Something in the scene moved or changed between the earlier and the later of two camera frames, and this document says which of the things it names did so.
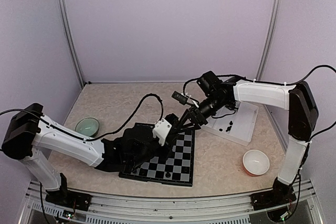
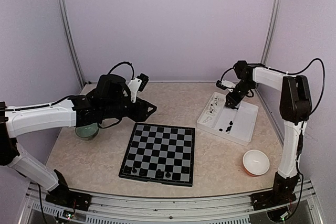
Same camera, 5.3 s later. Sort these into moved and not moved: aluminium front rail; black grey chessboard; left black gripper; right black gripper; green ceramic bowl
Moved: right black gripper; left black gripper
Not moved: black grey chessboard; aluminium front rail; green ceramic bowl
